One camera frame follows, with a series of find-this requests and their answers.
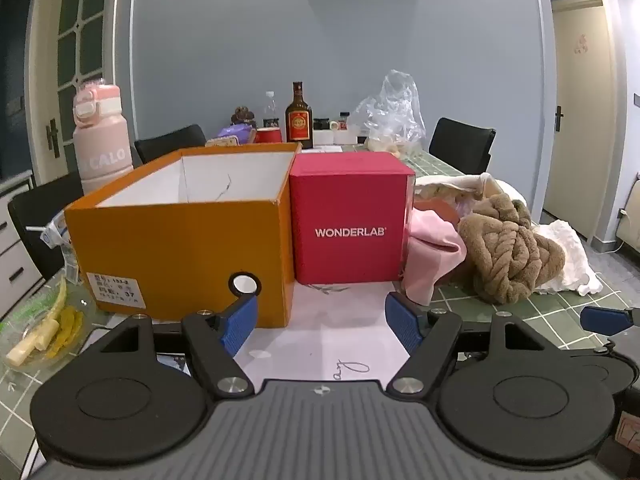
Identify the purple packet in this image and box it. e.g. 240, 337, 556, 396
205, 124, 257, 147

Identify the reddish brown cloth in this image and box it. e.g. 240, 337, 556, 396
415, 199, 458, 223

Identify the brown knitted scarf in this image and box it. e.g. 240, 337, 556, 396
457, 192, 566, 305

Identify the white drawer cabinet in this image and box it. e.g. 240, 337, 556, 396
0, 170, 46, 321

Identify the clear plastic water bottle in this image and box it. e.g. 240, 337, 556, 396
262, 91, 281, 131

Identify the red cardboard box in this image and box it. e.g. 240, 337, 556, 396
289, 151, 416, 286

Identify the pink water bottle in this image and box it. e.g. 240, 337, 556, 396
72, 80, 136, 196

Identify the cream door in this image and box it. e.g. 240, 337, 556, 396
542, 0, 621, 253

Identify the clear plastic bag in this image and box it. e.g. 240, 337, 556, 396
347, 69, 427, 158

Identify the pink cloth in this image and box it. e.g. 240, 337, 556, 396
402, 207, 466, 306

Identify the beige cloth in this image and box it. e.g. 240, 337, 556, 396
412, 172, 526, 221

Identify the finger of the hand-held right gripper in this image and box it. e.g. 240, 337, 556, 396
580, 305, 640, 336

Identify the dark liquor bottle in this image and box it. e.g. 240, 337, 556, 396
285, 81, 314, 150

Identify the white snack packet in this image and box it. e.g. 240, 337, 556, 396
40, 210, 81, 286

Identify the orange cardboard box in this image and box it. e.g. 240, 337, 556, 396
64, 142, 303, 330

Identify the glass panel door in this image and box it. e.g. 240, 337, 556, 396
30, 0, 126, 181

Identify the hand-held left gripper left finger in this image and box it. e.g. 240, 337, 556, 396
87, 272, 263, 401

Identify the white fluffy cloth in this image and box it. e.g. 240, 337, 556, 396
532, 220, 603, 296

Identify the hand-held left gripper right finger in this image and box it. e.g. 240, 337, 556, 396
384, 291, 561, 401

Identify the green checked tablecloth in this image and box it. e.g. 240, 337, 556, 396
0, 145, 640, 411

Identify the black office chair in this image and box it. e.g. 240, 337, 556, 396
7, 171, 86, 281
429, 117, 497, 176
134, 124, 207, 165

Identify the clear plastic food container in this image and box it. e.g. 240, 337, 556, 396
0, 272, 96, 373

